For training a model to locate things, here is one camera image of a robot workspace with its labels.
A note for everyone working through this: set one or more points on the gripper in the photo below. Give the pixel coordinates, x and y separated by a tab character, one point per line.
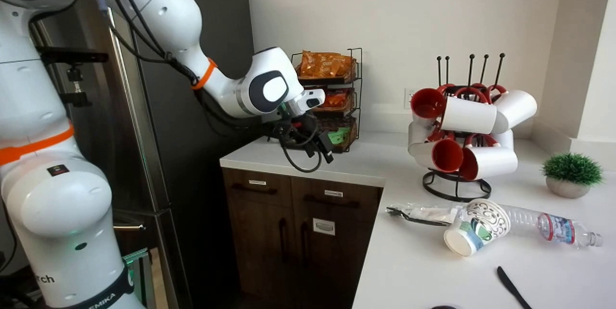
293	126

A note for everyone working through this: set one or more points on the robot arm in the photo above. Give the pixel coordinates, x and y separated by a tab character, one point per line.
53	193

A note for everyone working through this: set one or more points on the brown wooden drawer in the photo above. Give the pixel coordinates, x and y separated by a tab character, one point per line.
337	199
257	187

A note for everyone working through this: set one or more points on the heap of green snack packets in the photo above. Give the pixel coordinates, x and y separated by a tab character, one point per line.
339	135

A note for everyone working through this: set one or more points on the heap of orange snack packets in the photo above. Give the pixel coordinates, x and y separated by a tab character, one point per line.
325	64
336	100

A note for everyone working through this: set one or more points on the white mug red inside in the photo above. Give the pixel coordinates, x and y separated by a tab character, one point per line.
417	135
469	115
445	155
515	107
491	162
505	138
427	103

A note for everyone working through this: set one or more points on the brown wooden cabinet door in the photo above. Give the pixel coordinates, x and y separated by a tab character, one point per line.
332	265
257	251

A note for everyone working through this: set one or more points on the stainless steel refrigerator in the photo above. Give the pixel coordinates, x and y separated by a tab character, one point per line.
159	155

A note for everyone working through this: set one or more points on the wrapped black plastic cutlery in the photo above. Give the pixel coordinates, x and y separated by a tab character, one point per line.
423	213

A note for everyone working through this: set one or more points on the black mug tree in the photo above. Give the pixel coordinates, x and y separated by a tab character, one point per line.
455	188

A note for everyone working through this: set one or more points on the patterned paper cup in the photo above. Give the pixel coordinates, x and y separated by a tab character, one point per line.
479	227

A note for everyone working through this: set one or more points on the black plastic knife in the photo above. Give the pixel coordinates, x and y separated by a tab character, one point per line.
512	287

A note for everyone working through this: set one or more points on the clear plastic water bottle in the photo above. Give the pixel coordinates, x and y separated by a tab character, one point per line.
553	227

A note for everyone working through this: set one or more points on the small potted green plant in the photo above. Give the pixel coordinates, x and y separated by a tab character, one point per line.
571	172

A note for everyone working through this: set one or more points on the white wall socket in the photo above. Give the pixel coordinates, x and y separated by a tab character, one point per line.
409	98

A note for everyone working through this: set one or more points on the camera on mount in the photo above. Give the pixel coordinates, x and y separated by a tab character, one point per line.
72	55

